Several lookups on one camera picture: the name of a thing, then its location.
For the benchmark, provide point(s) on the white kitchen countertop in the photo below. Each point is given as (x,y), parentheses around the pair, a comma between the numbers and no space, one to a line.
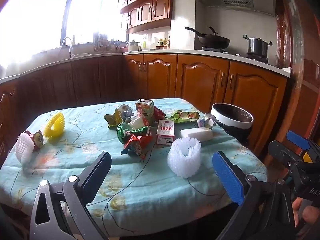
(160,52)

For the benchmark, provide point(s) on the green striped snack bag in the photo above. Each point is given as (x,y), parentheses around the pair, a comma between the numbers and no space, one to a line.
(125,132)

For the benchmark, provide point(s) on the red and white small carton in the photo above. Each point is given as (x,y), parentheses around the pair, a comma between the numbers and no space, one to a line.
(165,132)

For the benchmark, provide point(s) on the teal floral tablecloth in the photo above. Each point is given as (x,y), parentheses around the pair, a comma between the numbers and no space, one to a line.
(75,155)

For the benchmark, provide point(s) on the wooden wall cabinets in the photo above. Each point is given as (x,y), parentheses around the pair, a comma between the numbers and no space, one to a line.
(155,7)

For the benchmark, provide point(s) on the yellow snack wrapper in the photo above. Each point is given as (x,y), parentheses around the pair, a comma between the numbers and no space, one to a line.
(112,118)

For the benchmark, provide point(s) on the white rice cooker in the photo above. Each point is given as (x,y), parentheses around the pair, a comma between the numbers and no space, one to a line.
(133,46)

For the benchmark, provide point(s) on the red drink can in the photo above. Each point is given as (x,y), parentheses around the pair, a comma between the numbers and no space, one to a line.
(38,138)

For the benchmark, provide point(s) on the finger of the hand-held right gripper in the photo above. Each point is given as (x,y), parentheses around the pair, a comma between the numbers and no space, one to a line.
(282,152)
(297,140)

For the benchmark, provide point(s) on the crumpled white tissue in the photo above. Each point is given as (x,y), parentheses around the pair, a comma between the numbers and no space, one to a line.
(136,123)

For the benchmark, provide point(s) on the chrome faucet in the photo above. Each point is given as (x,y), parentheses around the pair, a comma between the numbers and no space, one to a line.
(70,47)

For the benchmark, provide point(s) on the kitchen window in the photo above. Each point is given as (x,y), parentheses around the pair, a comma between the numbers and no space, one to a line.
(37,25)

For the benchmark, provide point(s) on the crumpled paper ball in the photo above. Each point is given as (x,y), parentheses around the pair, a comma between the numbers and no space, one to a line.
(206,122)

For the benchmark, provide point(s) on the white foam net sleeve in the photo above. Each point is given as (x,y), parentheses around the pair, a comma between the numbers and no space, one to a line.
(23,147)

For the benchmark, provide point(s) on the person's right hand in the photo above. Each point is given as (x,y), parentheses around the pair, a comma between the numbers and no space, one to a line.
(308,215)

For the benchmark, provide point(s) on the red plastic wrapper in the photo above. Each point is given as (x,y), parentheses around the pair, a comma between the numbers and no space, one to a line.
(158,113)

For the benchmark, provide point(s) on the white foam net cylinder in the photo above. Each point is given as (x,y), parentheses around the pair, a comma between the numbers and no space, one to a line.
(175,165)

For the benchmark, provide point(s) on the wooden door frame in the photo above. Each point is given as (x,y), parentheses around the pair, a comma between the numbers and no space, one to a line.
(297,42)

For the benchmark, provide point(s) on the steel cooking pot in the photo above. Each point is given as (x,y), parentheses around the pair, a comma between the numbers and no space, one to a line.
(257,46)

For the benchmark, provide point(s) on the green drink carton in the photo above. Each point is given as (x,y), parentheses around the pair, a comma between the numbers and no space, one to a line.
(144,111)

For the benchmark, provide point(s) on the white foam block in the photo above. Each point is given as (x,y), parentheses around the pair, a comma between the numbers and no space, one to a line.
(197,133)

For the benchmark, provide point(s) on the group of condiment bottles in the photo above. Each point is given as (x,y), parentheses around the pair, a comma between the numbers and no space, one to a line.
(163,43)

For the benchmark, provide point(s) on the metal dish rack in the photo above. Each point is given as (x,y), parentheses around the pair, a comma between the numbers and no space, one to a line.
(100,42)

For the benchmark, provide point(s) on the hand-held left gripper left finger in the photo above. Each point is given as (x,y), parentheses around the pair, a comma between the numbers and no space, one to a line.
(97,172)

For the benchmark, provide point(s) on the red snack bag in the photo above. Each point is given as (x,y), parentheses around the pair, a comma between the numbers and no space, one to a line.
(136,146)

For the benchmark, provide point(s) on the gas stove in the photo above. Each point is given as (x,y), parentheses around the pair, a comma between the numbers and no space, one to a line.
(257,58)

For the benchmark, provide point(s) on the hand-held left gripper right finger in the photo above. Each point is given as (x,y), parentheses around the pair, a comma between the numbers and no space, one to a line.
(228,177)

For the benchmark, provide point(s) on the black wok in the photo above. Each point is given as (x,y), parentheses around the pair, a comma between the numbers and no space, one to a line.
(213,41)

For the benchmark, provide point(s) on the wooden base cabinets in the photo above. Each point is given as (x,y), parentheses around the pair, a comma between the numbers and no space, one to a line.
(200,80)

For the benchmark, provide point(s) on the crumpled silver blue wrapper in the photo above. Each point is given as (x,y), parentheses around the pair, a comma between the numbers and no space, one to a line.
(126,111)

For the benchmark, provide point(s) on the green snack wrapper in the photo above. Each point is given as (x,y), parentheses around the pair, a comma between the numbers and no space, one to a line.
(185,116)

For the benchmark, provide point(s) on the white bin with black liner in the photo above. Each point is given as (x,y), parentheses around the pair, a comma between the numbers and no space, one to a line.
(232,125)

